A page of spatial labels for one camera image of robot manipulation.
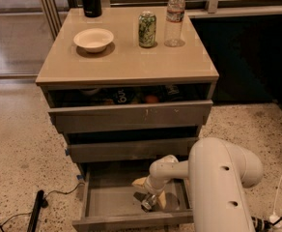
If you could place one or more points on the black bar on floor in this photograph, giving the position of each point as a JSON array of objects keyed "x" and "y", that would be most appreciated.
[{"x": 35, "y": 212}]

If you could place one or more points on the silver 7up can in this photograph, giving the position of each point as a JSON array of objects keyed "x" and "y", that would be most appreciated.
[{"x": 148, "y": 202}]

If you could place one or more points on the clear plastic water bottle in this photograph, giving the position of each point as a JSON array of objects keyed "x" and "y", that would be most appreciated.
[{"x": 174, "y": 22}]

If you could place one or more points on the grey drawer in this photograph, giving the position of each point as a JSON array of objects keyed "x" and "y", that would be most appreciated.
[
  {"x": 111, "y": 202},
  {"x": 130, "y": 144},
  {"x": 72, "y": 112}
]

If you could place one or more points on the grey top drawer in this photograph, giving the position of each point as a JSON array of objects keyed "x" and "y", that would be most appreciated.
[{"x": 72, "y": 112}]

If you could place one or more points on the grey bottom drawer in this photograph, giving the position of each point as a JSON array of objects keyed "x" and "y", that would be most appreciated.
[{"x": 111, "y": 202}]

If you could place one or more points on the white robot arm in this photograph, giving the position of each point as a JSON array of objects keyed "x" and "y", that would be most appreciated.
[{"x": 218, "y": 173}]

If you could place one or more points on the white bowl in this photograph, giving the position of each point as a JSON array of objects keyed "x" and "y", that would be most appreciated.
[{"x": 94, "y": 40}]

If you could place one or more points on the orange fruit in drawer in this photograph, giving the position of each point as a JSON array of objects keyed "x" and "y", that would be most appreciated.
[{"x": 151, "y": 99}]

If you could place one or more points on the green soda can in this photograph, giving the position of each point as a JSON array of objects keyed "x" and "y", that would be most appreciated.
[{"x": 146, "y": 29}]

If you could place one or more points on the grey drawer cabinet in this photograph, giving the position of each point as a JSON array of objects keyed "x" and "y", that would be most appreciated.
[{"x": 173, "y": 74}]

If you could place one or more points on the dark snack bag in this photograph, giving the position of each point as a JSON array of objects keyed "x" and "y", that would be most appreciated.
[{"x": 123, "y": 96}]

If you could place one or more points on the white plug adapter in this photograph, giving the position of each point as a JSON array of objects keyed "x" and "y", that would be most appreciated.
[{"x": 274, "y": 219}]

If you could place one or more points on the black white power strip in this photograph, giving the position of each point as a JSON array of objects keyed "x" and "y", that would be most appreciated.
[{"x": 261, "y": 225}]

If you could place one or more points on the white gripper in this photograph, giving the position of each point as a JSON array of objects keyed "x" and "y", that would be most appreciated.
[{"x": 153, "y": 188}]

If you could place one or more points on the grey middle drawer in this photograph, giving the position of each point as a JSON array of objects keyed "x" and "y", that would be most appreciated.
[{"x": 130, "y": 144}]

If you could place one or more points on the black thermos bottle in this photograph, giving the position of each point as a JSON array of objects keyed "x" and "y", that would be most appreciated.
[{"x": 92, "y": 8}]

